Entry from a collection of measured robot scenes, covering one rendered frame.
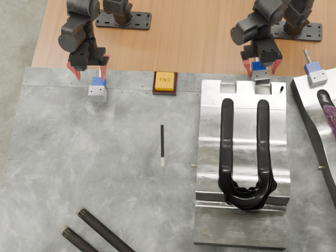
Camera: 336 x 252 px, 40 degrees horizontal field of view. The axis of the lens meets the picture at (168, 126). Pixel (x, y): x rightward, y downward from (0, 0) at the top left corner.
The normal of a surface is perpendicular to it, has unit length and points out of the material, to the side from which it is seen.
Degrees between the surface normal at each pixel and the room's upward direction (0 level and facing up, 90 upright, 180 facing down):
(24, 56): 0
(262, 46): 29
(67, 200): 0
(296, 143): 0
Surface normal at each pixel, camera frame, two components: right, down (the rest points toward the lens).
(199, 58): -0.07, -0.36
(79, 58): -0.08, 0.63
